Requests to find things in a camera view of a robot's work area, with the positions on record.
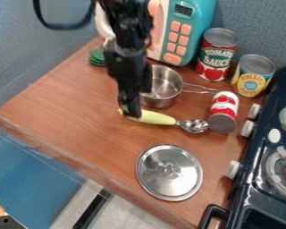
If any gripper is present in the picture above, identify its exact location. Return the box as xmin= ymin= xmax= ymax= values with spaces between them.
xmin=102 ymin=47 xmax=156 ymax=118

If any green spoon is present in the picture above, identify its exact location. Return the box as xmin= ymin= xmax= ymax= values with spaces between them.
xmin=117 ymin=107 xmax=212 ymax=135

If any silver pot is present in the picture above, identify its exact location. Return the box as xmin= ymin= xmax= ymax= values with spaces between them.
xmin=139 ymin=64 xmax=221 ymax=109

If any green toy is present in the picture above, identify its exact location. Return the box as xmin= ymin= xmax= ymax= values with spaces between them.
xmin=88 ymin=48 xmax=107 ymax=67

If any silver lid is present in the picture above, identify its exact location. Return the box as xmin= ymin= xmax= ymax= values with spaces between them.
xmin=134 ymin=143 xmax=206 ymax=202

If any toy microwave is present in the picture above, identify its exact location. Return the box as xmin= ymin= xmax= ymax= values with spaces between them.
xmin=94 ymin=0 xmax=219 ymax=67

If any red and white can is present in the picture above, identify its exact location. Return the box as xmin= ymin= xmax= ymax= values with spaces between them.
xmin=206 ymin=90 xmax=241 ymax=135

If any red tomato sauce can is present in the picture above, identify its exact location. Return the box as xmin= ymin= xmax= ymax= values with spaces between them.
xmin=194 ymin=27 xmax=240 ymax=82

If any yellow pineapple can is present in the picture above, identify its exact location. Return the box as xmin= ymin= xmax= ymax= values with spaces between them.
xmin=229 ymin=53 xmax=277 ymax=99

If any toy stove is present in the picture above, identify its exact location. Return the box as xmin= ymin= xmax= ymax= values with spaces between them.
xmin=197 ymin=64 xmax=286 ymax=229

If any black cable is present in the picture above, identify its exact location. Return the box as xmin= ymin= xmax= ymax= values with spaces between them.
xmin=31 ymin=0 xmax=98 ymax=31

